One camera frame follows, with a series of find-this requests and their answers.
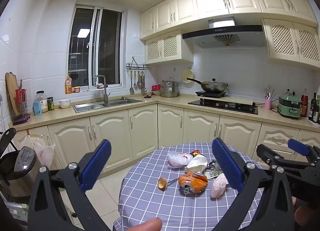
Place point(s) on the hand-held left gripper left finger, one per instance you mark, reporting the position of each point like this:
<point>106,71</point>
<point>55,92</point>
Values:
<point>96,163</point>

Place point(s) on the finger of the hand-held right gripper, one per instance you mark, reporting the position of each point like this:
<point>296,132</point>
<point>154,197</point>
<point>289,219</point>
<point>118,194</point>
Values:
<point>266,155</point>
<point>297,146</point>

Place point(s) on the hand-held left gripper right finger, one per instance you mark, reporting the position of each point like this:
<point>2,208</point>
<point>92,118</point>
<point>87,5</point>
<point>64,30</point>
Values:
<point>227,163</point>

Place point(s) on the crinkled silver green wrapper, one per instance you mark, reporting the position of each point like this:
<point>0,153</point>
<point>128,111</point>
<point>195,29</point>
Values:
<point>212,171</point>

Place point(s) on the pink wad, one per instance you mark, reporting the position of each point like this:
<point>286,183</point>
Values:
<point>217,186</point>

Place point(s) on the crushed orange can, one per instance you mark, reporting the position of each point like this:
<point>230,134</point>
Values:
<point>192,182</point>

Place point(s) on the person's right hand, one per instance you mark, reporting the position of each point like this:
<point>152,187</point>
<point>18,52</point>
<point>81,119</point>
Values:
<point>301,217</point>

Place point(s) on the person's left hand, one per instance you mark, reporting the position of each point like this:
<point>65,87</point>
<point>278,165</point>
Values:
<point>147,226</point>

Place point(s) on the white paper pouch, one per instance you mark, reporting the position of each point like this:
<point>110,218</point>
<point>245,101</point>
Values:
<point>198,163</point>

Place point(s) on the red yellow snack wrapper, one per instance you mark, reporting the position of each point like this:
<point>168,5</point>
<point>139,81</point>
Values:
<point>195,153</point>

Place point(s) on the dark glass bottle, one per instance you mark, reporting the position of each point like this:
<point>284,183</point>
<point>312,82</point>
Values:
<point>318,113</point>
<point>312,111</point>

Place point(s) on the green electric cooker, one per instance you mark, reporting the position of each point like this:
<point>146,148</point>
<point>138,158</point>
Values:
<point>288,107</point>

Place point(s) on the red-label bottle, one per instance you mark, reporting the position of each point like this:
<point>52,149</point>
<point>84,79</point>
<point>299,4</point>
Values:
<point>304,106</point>

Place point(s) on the white plastic bag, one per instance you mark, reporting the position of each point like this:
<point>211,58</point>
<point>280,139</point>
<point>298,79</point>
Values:
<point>177,160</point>

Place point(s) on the pink utensil holder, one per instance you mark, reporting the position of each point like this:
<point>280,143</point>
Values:
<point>268,103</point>

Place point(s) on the hanging plastic bags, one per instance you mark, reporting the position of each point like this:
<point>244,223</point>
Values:
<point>45,155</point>

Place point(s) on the checked tablecloth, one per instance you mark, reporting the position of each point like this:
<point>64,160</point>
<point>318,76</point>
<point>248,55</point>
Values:
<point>150,166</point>

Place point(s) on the black gas hob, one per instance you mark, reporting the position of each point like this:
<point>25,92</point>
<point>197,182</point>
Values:
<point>225,107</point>

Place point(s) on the steel sink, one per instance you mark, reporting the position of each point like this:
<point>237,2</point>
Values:
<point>87,107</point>

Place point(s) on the cream lower kitchen cabinets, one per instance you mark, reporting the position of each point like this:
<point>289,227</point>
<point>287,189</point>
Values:
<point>145,131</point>

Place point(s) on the stack of white bowls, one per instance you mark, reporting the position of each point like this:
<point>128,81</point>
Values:
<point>65,103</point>

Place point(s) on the steel faucet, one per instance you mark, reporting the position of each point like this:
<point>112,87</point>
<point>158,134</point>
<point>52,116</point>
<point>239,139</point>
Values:
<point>106,93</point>

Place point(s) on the green jar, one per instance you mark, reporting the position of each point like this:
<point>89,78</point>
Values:
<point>50,104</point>

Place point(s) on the steel wok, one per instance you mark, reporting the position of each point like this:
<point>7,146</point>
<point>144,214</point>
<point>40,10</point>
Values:
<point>215,86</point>

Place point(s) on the blue carton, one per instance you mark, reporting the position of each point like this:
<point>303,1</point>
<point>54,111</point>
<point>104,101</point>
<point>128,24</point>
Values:
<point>37,108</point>

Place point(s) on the hanging steel spatula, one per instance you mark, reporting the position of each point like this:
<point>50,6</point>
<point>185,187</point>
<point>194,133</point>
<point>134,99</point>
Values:
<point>131,90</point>

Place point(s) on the clear plastic jar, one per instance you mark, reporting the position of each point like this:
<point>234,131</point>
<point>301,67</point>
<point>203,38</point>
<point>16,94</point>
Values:
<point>42,101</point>

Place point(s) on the orange dish soap bottle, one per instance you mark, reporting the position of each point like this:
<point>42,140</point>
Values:
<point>68,85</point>

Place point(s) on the hanging steel skimmer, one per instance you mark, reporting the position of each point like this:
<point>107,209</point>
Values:
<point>143,88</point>

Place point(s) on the hanging steel ladle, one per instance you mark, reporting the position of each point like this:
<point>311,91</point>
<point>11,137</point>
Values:
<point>135,83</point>

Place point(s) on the steel steamer pot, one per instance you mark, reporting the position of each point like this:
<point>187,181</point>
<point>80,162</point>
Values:
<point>170,88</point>

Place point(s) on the red container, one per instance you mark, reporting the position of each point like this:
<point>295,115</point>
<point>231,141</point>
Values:
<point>156,87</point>

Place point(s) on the yellow round perforated board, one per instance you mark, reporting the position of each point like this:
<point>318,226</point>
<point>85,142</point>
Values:
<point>187,73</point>

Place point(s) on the wooden cutting board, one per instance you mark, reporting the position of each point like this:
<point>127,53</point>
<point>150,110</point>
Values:
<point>11,88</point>

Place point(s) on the sliding window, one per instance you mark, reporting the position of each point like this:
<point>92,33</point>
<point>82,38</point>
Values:
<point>110,46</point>

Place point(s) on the range hood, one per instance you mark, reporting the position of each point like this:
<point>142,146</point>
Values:
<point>222,30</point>

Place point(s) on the wall utensil rail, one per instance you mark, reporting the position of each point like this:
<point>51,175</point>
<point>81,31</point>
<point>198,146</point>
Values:
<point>137,65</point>

